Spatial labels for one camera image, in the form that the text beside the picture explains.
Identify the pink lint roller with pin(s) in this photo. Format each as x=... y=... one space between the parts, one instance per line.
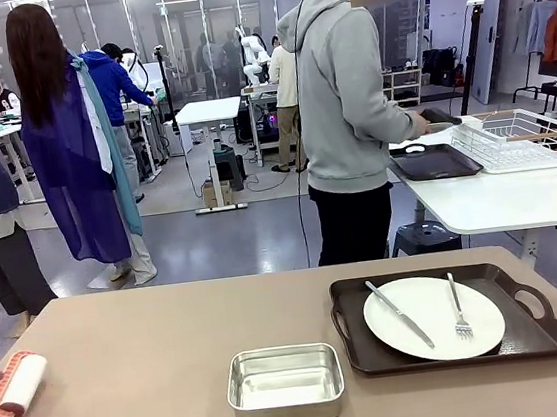
x=24 y=381

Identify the white round plate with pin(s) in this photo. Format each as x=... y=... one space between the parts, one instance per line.
x=438 y=331

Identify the dark brown serving tray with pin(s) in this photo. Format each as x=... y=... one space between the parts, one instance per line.
x=434 y=163
x=519 y=337

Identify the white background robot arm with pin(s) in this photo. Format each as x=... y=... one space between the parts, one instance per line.
x=250 y=50

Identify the person's right forearm gray sleeve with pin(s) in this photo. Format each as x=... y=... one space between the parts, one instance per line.
x=392 y=122

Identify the person's right hand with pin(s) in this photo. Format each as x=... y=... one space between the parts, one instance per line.
x=423 y=122

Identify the long-haired mannequin blue dress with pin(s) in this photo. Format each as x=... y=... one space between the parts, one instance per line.
x=71 y=156

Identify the seated person black cap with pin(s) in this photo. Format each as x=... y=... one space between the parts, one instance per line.
x=2 y=99

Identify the cardboard box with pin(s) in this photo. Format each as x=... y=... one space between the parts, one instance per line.
x=216 y=194

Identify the white background desk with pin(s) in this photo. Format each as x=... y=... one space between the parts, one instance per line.
x=144 y=110

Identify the steel rectangular container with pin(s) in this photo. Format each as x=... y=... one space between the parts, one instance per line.
x=283 y=384

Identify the person in blue hoodie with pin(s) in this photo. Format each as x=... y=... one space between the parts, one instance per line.
x=111 y=86

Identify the dark stacked stools green top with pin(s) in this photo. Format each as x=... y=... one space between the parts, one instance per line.
x=227 y=166

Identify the white standing desk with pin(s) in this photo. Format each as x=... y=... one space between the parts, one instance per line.
x=209 y=108

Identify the white robot workbench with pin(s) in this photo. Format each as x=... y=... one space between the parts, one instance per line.
x=257 y=90

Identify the person in cream shirt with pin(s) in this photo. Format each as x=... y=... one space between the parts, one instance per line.
x=283 y=77

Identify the silver table knife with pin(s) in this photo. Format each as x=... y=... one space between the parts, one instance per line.
x=401 y=312

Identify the person in gray hoodie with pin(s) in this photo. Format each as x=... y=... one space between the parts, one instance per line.
x=343 y=110

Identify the gray metal stool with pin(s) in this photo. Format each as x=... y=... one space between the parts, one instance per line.
x=423 y=237

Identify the silver fork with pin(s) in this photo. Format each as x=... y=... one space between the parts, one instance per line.
x=456 y=299

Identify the white shoe rack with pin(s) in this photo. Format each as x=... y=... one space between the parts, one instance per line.
x=403 y=88

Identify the black bags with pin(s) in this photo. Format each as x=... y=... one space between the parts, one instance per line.
x=439 y=69

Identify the black tripod white head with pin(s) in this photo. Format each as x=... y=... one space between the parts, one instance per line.
x=475 y=2

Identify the gray open door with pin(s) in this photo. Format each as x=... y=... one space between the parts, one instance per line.
x=493 y=18

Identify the gray hanging shirt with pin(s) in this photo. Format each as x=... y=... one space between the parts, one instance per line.
x=534 y=26

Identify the black background camera tripod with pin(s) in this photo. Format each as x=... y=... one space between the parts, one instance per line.
x=166 y=80

